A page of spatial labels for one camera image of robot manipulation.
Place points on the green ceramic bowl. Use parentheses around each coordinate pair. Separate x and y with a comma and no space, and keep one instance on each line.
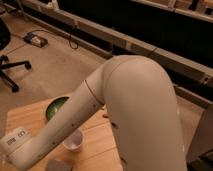
(54,107)

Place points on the power strip on floor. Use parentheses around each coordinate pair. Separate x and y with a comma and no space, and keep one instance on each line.
(35,40)

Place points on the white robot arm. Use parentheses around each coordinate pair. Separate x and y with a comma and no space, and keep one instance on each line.
(142,106)

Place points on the black office chair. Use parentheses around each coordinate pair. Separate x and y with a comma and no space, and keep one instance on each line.
(5,38)

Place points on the grey round object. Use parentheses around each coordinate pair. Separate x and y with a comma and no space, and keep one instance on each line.
(57,165)

